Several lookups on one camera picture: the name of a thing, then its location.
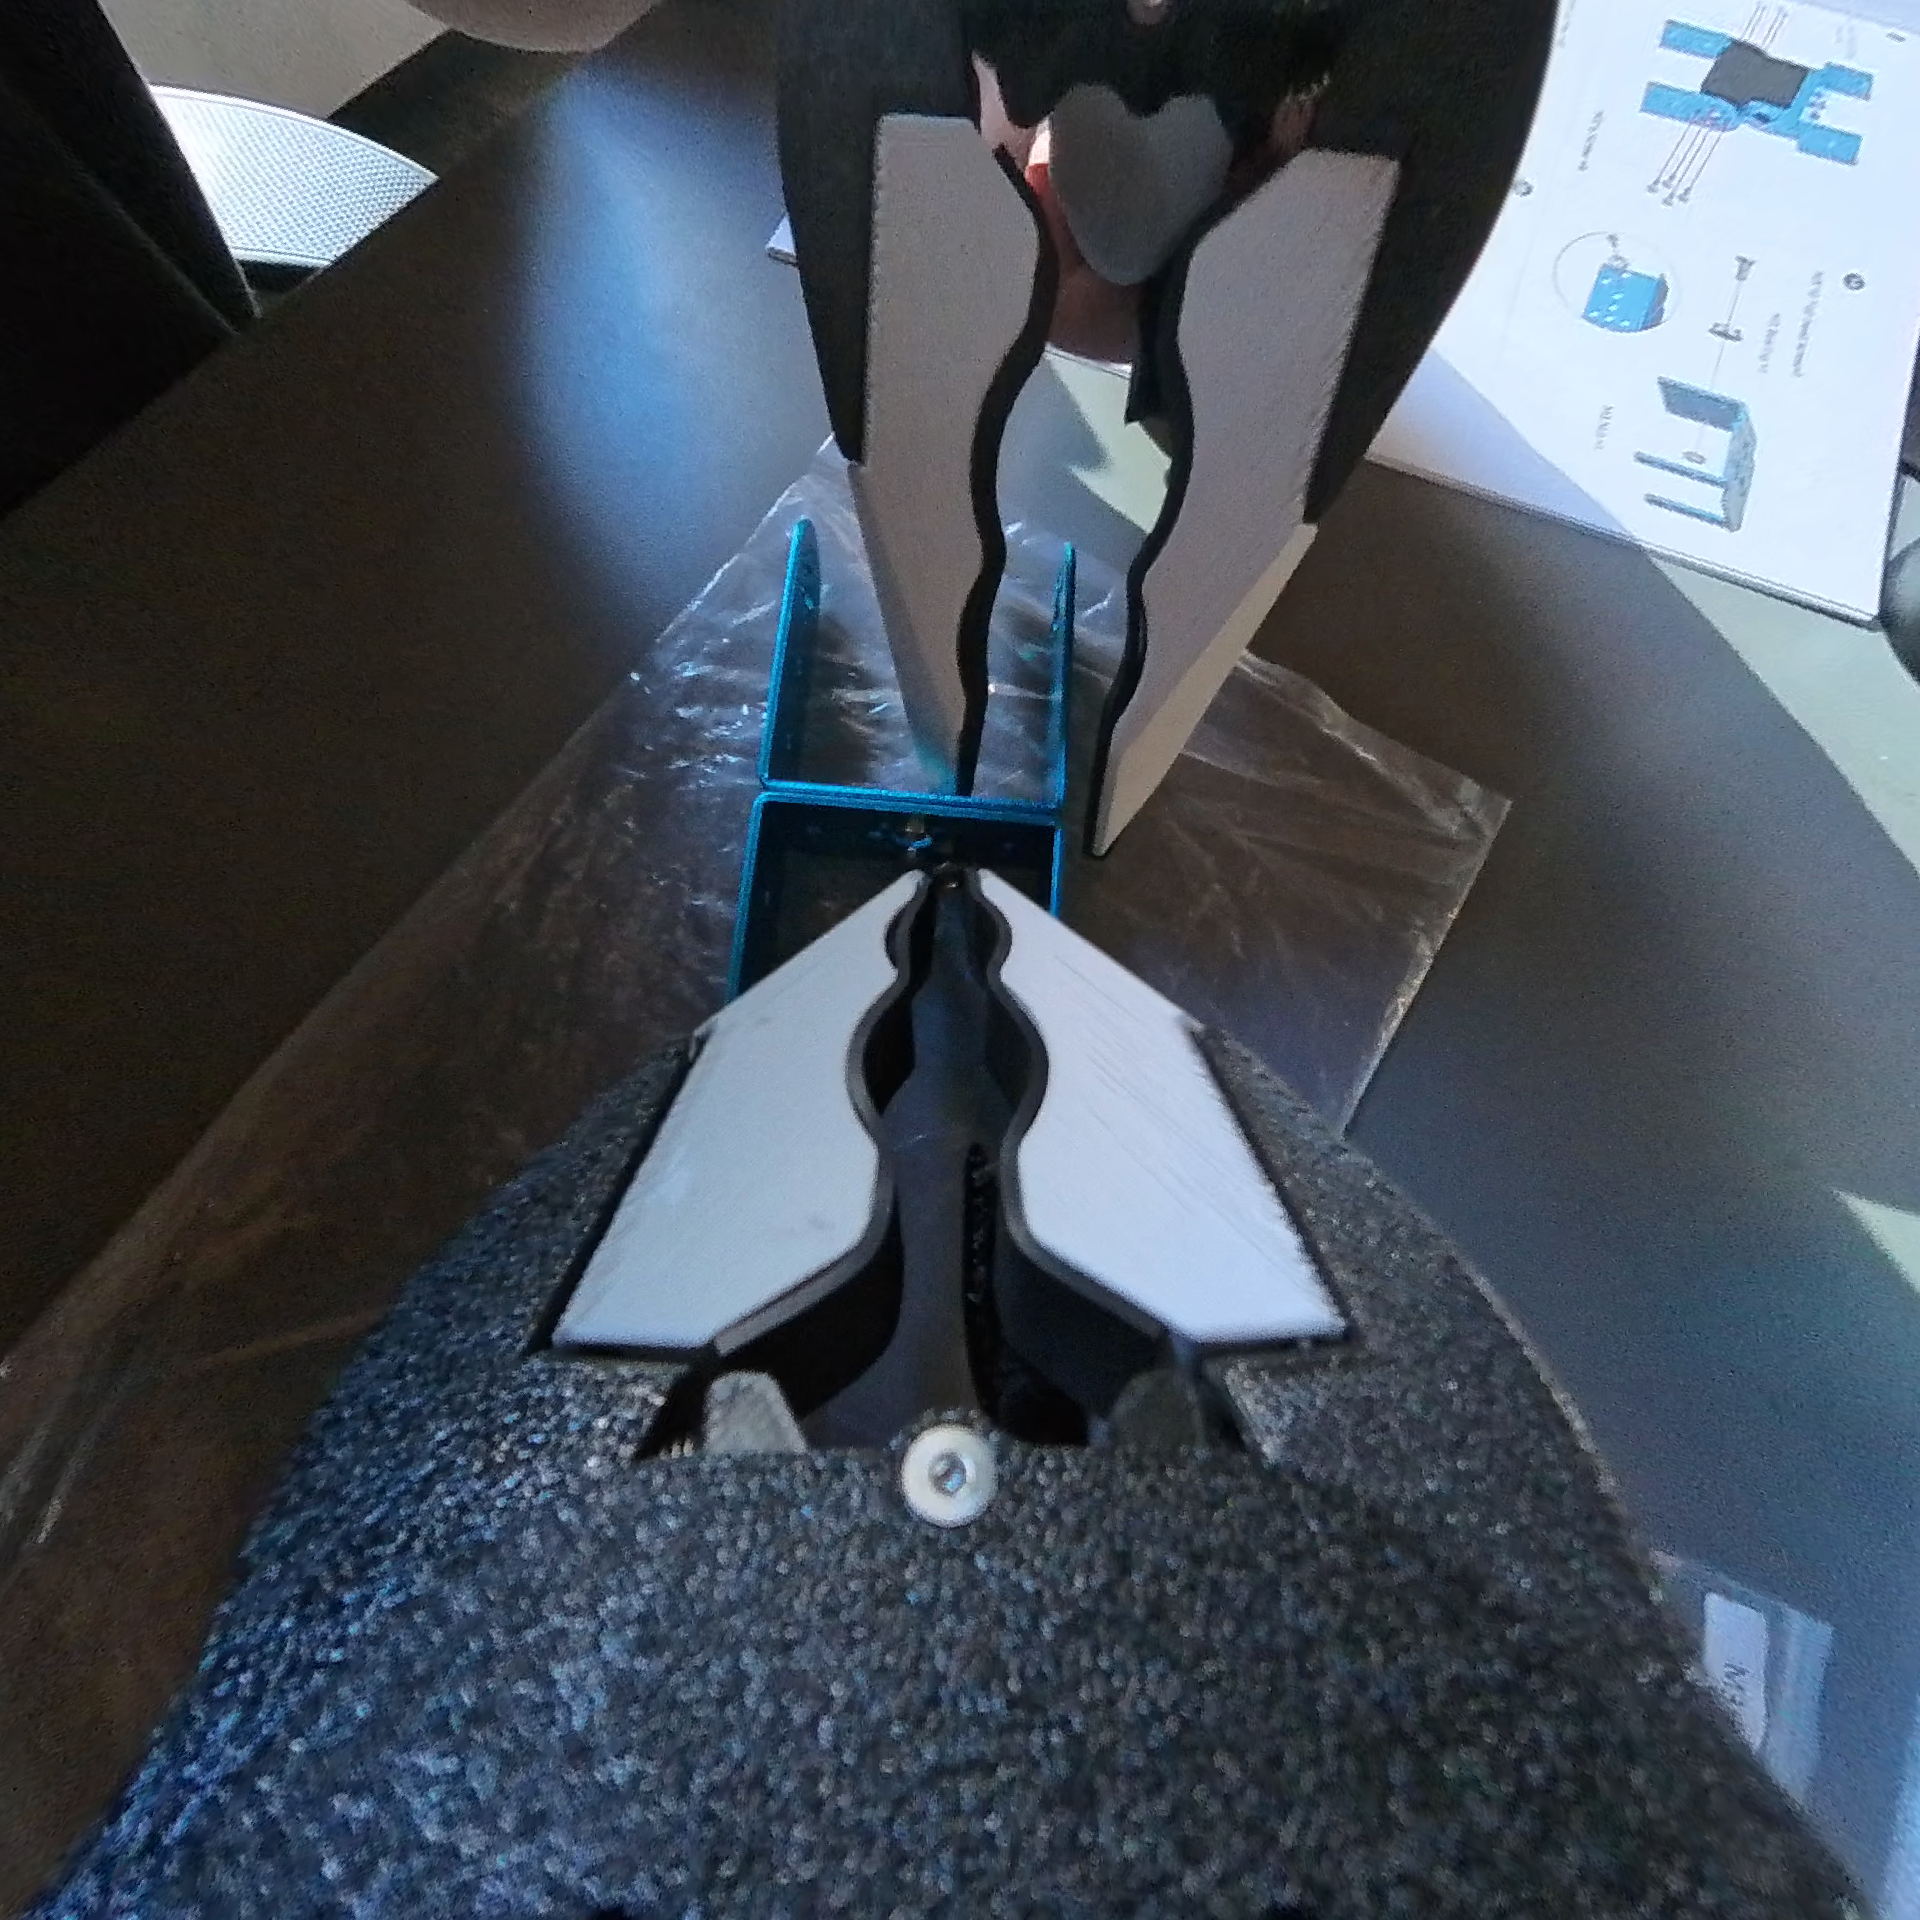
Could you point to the group of small zip bags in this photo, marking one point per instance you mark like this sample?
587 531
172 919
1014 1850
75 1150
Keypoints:
1755 1665

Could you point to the white ribbed object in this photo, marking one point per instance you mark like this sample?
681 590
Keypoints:
283 165

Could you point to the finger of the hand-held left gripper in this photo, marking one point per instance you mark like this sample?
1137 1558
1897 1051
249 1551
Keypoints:
1276 375
930 301

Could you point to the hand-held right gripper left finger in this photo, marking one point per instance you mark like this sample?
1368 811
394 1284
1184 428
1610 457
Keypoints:
735 1185

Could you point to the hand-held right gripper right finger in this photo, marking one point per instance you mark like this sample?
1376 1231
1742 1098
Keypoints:
1170 1185

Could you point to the white instruction booklet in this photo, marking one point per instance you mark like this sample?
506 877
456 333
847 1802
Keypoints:
1650 225

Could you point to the blue H-shaped metal bracket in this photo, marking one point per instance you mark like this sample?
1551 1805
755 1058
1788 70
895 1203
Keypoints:
809 841

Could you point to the clear plastic bag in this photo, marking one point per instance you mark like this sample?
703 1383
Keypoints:
1319 841

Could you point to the person's left hand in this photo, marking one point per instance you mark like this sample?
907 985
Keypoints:
1094 319

